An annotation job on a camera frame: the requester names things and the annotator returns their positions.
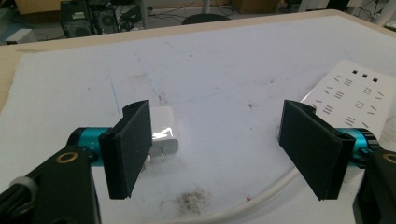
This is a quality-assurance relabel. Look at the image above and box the white chair base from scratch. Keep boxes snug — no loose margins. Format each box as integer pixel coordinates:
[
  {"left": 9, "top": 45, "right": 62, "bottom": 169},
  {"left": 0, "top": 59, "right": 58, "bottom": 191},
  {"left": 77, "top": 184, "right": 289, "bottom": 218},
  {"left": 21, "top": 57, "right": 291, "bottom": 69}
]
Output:
[{"left": 372, "top": 0, "right": 396, "bottom": 28}]

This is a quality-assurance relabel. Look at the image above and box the white power cable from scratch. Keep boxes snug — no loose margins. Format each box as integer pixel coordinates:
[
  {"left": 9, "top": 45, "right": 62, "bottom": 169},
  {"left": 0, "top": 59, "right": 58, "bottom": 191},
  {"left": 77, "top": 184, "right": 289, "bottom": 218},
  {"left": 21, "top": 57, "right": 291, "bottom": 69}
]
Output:
[{"left": 146, "top": 165, "right": 301, "bottom": 224}]

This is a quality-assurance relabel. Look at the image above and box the white metal pole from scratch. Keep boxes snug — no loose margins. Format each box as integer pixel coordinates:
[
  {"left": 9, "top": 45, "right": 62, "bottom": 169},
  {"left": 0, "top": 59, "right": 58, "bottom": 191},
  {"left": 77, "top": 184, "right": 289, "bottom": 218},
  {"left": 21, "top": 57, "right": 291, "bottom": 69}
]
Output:
[{"left": 139, "top": 0, "right": 149, "bottom": 30}]

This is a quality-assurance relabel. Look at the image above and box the brown cardboard box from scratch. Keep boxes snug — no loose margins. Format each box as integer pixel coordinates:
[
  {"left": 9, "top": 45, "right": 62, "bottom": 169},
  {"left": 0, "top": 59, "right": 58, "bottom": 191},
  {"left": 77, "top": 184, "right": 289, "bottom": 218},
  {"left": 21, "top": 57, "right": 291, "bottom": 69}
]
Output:
[
  {"left": 14, "top": 0, "right": 64, "bottom": 24},
  {"left": 230, "top": 0, "right": 282, "bottom": 15}
]

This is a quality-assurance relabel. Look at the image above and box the white power strip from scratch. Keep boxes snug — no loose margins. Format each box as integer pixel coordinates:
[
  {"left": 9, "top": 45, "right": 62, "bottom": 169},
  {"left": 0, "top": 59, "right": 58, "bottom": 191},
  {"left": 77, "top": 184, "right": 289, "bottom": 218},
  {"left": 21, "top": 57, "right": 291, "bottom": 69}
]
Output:
[{"left": 300, "top": 59, "right": 396, "bottom": 142}]

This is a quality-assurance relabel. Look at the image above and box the black office chair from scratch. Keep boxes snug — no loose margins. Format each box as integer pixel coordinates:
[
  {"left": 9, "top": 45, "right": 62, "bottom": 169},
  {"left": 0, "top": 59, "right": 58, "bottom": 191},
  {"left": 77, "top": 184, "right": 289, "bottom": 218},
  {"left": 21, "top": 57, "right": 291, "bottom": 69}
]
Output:
[{"left": 180, "top": 13, "right": 232, "bottom": 26}]

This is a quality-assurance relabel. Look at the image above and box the black computer case with fan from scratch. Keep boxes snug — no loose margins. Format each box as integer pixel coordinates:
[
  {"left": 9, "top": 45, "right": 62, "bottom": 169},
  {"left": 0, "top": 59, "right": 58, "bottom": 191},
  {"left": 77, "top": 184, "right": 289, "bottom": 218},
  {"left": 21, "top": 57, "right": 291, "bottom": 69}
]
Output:
[{"left": 89, "top": 3, "right": 121, "bottom": 35}]

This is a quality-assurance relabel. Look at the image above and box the black computer tower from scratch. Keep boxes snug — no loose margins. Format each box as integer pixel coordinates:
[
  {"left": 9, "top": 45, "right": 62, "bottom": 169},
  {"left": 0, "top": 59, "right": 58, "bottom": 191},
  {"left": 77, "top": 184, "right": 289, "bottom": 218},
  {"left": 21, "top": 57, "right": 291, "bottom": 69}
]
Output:
[{"left": 59, "top": 0, "right": 94, "bottom": 39}]

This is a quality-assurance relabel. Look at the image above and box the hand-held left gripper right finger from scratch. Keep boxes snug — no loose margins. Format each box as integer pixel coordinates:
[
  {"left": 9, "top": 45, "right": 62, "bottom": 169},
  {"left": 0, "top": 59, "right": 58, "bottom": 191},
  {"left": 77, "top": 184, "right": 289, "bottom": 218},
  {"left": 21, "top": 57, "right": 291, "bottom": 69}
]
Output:
[{"left": 277, "top": 99, "right": 380, "bottom": 202}]

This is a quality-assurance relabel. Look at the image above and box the white box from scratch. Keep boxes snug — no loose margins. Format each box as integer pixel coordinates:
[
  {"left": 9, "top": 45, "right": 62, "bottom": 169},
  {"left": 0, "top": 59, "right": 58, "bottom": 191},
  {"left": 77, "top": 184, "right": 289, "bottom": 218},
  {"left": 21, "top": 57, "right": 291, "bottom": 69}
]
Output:
[{"left": 4, "top": 28, "right": 38, "bottom": 46}]

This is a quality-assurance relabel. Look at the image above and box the white charger plug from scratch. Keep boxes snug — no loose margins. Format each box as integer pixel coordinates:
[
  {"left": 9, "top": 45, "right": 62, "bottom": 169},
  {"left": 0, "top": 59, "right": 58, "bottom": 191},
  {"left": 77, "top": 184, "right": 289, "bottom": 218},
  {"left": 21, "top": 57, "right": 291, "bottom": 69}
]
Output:
[{"left": 145, "top": 105, "right": 180, "bottom": 165}]

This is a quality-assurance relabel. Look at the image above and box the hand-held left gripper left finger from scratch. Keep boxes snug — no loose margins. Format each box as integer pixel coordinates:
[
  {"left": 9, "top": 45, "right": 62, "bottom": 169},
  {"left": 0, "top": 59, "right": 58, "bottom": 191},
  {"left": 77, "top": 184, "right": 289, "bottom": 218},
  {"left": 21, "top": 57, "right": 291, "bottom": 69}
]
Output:
[{"left": 66, "top": 99, "right": 154, "bottom": 201}]

